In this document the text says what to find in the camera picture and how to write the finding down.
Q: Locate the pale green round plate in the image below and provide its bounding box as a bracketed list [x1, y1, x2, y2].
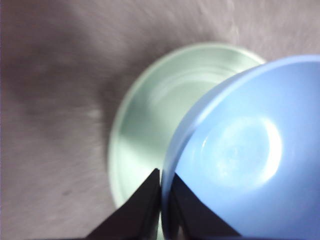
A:
[109, 42, 267, 240]

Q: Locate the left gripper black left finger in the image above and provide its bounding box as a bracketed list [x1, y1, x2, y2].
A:
[84, 168, 161, 240]

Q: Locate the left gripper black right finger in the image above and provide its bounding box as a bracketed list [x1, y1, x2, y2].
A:
[170, 172, 245, 240]

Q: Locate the blue ribbed bowl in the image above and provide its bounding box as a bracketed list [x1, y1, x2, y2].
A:
[159, 54, 320, 240]

